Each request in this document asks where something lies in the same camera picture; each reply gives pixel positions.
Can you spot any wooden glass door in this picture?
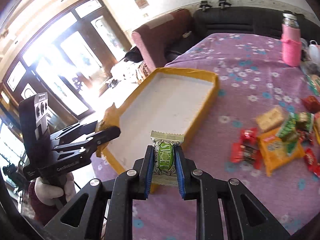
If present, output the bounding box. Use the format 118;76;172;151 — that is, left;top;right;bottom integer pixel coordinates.
1;0;131;130

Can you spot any orange cracker packet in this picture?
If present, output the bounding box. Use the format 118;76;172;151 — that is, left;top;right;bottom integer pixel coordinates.
257;128;305;177

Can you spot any purple floral tablecloth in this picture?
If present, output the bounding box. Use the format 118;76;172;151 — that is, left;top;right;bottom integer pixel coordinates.
92;34;319;239

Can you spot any beige biscuit packet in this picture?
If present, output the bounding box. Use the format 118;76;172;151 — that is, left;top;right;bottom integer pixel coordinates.
255;106;286;133

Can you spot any green white candy packet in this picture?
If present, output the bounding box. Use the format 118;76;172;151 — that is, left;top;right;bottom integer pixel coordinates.
150;131;184;186

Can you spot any red chocolate candy packet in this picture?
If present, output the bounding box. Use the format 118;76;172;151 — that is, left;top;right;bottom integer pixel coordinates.
229;127;262;170

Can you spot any black leather sofa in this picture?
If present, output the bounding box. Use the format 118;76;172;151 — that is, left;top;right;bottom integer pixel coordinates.
164;6;320;63

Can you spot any green pea snack bag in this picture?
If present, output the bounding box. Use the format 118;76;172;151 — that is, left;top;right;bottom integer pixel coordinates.
276;112;314;156

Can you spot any maroon armchair sofa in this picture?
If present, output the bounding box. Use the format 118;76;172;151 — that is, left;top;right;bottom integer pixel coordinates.
131;9;199;71

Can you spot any pink sleeved thermos bottle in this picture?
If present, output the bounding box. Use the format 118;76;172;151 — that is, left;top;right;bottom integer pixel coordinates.
281;13;302;67

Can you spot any yellow taped shallow box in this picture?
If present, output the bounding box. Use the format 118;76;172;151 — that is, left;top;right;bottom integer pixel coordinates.
96;67;220;174

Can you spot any white gloved left hand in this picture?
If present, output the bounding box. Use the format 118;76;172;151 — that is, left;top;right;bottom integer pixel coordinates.
34;172;76;206

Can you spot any dark red snack pouch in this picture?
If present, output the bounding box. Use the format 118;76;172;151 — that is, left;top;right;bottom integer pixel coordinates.
301;96;320;114

